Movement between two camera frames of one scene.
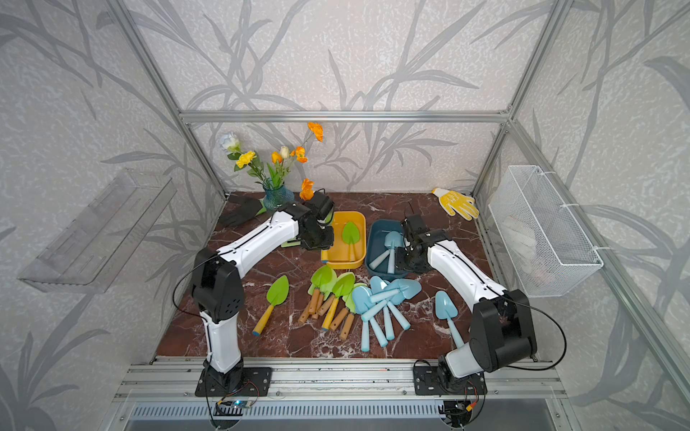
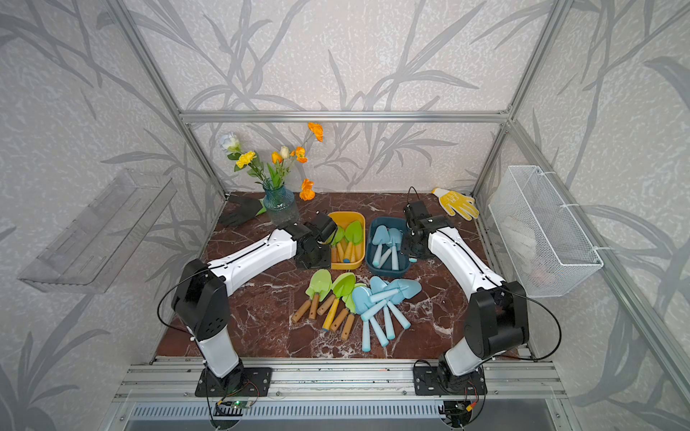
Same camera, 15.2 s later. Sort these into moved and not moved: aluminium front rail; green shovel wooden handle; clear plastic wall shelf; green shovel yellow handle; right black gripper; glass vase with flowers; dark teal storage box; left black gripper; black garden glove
Moved: right black gripper; left black gripper
Not moved: glass vase with flowers; clear plastic wall shelf; green shovel wooden handle; dark teal storage box; black garden glove; aluminium front rail; green shovel yellow handle
